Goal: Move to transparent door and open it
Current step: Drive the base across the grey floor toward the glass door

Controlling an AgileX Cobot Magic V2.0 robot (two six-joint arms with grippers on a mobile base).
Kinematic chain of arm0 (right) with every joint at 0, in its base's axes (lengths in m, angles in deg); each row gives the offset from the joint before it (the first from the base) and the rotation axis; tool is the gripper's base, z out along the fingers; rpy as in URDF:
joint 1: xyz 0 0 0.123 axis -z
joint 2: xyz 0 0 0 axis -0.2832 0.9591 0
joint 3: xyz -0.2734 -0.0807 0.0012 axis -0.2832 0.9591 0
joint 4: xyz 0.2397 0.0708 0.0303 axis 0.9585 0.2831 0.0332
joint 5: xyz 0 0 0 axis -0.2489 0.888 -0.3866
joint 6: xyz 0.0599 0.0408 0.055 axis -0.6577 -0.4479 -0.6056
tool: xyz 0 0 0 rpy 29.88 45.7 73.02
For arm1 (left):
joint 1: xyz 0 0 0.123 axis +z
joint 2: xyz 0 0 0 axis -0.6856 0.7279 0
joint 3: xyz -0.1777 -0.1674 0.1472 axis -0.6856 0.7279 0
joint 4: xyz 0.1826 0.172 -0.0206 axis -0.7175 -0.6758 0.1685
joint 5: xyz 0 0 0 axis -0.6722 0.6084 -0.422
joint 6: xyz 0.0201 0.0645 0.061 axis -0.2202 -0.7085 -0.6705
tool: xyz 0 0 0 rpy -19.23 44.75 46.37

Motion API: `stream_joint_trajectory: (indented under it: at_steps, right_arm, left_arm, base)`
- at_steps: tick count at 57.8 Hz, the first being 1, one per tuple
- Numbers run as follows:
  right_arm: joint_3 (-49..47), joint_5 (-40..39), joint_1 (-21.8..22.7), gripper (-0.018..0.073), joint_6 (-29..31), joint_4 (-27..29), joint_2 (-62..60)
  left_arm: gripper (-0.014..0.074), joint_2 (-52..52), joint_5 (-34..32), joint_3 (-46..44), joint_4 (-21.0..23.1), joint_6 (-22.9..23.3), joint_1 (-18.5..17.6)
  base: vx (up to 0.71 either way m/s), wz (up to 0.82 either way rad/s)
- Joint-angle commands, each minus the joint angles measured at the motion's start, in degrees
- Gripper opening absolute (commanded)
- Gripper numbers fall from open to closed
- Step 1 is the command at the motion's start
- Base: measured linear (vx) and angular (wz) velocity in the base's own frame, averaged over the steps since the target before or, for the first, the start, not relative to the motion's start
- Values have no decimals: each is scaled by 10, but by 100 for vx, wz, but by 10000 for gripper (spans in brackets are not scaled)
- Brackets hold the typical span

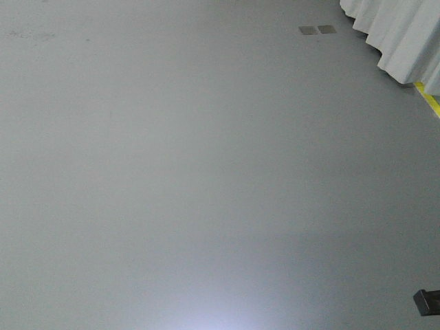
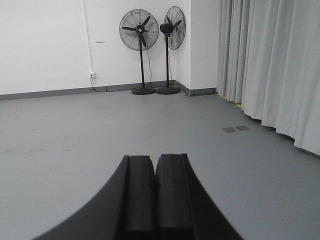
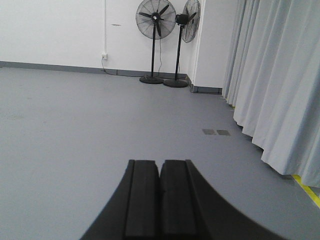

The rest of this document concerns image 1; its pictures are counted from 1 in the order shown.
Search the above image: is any white curtain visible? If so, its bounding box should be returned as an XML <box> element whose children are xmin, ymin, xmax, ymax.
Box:
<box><xmin>340</xmin><ymin>1</ymin><xmax>439</xmax><ymax>96</ymax></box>

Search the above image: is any right metal floor plate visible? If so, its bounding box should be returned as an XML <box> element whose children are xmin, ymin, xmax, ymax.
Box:
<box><xmin>318</xmin><ymin>25</ymin><xmax>337</xmax><ymax>34</ymax></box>

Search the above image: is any yellow floor tape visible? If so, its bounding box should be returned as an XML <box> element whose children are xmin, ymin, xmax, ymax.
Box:
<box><xmin>414</xmin><ymin>82</ymin><xmax>440</xmax><ymax>118</ymax></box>

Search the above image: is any left metal floor plate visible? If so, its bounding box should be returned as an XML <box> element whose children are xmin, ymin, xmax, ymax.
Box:
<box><xmin>298</xmin><ymin>26</ymin><xmax>318</xmax><ymax>35</ymax></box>

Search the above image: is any metal floor plate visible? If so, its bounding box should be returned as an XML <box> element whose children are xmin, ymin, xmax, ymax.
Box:
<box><xmin>298</xmin><ymin>26</ymin><xmax>318</xmax><ymax>35</ymax></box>
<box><xmin>318</xmin><ymin>25</ymin><xmax>337</xmax><ymax>34</ymax></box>

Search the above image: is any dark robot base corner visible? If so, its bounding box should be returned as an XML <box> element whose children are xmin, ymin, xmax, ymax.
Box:
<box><xmin>413</xmin><ymin>289</ymin><xmax>440</xmax><ymax>316</ymax></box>

